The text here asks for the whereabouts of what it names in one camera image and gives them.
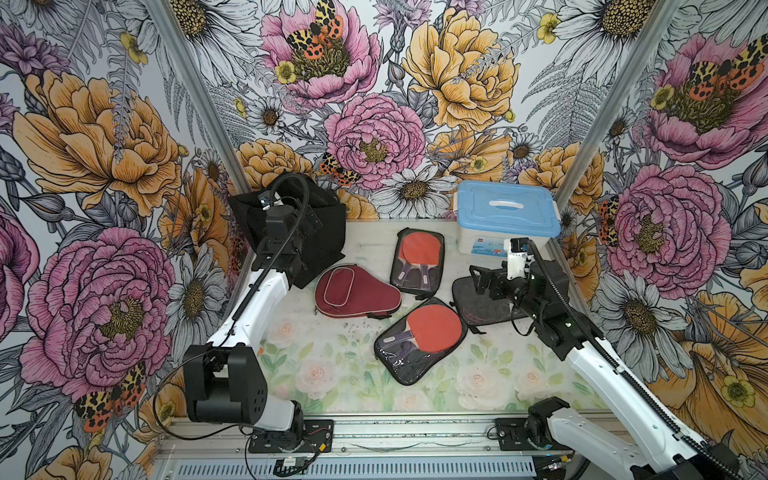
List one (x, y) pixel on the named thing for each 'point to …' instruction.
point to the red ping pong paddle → (417, 261)
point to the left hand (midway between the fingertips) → (299, 221)
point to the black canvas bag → (323, 248)
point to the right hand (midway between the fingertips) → (484, 272)
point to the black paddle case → (475, 309)
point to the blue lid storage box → (489, 212)
